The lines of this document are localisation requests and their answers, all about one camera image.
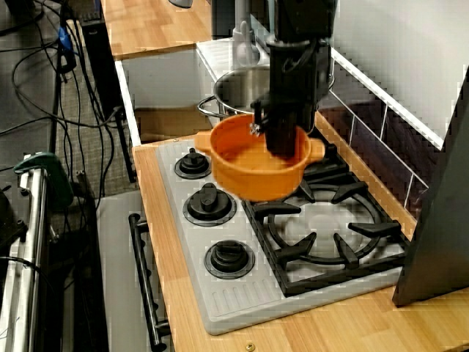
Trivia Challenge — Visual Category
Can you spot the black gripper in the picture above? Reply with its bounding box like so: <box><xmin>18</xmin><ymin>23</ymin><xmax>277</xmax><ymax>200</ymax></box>
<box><xmin>251</xmin><ymin>40</ymin><xmax>333</xmax><ymax>159</ymax></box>

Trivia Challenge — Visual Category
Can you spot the orange plastic pot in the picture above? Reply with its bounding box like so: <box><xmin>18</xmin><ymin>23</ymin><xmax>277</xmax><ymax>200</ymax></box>
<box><xmin>193</xmin><ymin>113</ymin><xmax>327</xmax><ymax>202</ymax></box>

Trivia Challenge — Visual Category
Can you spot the black burner grate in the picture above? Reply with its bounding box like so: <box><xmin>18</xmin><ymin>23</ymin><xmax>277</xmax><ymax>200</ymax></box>
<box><xmin>241</xmin><ymin>172</ymin><xmax>411</xmax><ymax>298</ymax></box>
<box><xmin>298</xmin><ymin>141</ymin><xmax>351</xmax><ymax>184</ymax></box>

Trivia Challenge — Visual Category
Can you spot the stainless steel pot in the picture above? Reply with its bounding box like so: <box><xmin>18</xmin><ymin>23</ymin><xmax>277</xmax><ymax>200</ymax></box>
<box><xmin>196</xmin><ymin>65</ymin><xmax>336</xmax><ymax>122</ymax></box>

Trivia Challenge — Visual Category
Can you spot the black stove knob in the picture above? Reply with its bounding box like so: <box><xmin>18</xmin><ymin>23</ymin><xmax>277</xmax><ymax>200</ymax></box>
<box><xmin>203</xmin><ymin>240</ymin><xmax>256</xmax><ymax>280</ymax></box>
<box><xmin>174</xmin><ymin>147</ymin><xmax>215</xmax><ymax>180</ymax></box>
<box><xmin>182</xmin><ymin>182</ymin><xmax>237</xmax><ymax>227</ymax></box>

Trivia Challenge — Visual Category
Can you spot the grey toy faucet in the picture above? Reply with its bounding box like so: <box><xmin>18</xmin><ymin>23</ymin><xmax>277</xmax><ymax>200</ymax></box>
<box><xmin>231</xmin><ymin>0</ymin><xmax>270</xmax><ymax>69</ymax></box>

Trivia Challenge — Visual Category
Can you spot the brown sink bottom board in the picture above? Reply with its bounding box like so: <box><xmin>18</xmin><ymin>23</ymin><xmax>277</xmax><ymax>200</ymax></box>
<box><xmin>134</xmin><ymin>107</ymin><xmax>214</xmax><ymax>144</ymax></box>

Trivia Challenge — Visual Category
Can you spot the dark grey box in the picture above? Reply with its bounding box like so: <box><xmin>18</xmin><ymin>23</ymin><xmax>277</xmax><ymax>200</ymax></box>
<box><xmin>210</xmin><ymin>0</ymin><xmax>237</xmax><ymax>40</ymax></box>

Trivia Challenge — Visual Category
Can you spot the white toy sink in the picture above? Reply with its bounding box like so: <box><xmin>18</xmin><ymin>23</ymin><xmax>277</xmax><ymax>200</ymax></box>
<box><xmin>115</xmin><ymin>38</ymin><xmax>272</xmax><ymax>147</ymax></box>

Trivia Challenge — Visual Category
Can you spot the black upright panel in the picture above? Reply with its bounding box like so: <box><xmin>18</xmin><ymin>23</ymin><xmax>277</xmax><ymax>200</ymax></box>
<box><xmin>391</xmin><ymin>65</ymin><xmax>469</xmax><ymax>307</ymax></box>

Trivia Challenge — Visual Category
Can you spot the grey stove top plate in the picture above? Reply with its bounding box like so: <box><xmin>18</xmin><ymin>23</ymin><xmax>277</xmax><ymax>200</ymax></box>
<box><xmin>155</xmin><ymin>141</ymin><xmax>406</xmax><ymax>337</ymax></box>

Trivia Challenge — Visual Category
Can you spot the grey oven door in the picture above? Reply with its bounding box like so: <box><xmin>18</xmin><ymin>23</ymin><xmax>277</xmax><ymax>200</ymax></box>
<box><xmin>97</xmin><ymin>190</ymin><xmax>173</xmax><ymax>352</ymax></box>

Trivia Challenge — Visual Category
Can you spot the green clamp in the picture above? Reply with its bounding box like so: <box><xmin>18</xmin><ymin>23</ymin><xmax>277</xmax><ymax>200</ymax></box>
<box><xmin>13</xmin><ymin>152</ymin><xmax>74</xmax><ymax>212</ymax></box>

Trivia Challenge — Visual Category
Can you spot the blue plastic clip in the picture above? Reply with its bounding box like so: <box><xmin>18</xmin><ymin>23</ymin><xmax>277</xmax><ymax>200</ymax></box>
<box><xmin>57</xmin><ymin>26</ymin><xmax>75</xmax><ymax>54</ymax></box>

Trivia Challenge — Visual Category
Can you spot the black machine block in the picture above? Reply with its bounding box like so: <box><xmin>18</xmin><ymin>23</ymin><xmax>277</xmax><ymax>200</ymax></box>
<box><xmin>0</xmin><ymin>185</ymin><xmax>29</xmax><ymax>254</ymax></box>

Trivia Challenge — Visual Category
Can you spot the black metal post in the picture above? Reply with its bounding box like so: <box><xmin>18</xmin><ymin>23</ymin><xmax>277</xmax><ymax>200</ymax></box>
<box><xmin>78</xmin><ymin>14</ymin><xmax>139</xmax><ymax>184</ymax></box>

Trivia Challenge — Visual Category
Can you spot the black oven door handle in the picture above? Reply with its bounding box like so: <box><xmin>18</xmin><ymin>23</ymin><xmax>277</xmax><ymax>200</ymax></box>
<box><xmin>128</xmin><ymin>213</ymin><xmax>171</xmax><ymax>348</ymax></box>

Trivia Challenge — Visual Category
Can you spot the aluminium frame rail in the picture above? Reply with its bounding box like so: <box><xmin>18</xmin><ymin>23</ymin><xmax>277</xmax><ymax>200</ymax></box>
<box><xmin>0</xmin><ymin>155</ymin><xmax>51</xmax><ymax>352</ymax></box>

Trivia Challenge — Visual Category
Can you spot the black looped cable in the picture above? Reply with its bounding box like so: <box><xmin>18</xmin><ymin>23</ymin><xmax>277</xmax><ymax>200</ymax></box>
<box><xmin>10</xmin><ymin>43</ymin><xmax>125</xmax><ymax>129</ymax></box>

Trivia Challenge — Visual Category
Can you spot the black thick cable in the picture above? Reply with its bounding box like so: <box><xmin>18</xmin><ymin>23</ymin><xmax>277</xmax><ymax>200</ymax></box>
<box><xmin>0</xmin><ymin>7</ymin><xmax>47</xmax><ymax>37</ymax></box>

